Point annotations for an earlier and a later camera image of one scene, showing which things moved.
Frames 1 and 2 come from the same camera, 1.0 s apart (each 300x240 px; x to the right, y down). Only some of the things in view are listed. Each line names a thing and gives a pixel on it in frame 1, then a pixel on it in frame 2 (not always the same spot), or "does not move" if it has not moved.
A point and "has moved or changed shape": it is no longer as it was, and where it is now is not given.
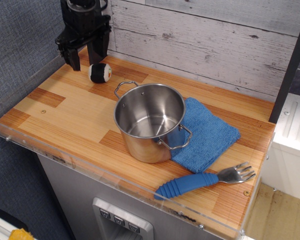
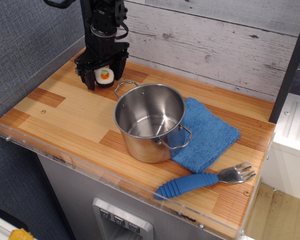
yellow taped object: (20, 234) does not move
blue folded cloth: (212, 135) does not move
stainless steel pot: (148, 118) does not move
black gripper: (84, 25) → (101, 50)
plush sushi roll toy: (100, 72) has moved or changed shape
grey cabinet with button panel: (95, 210) does not move
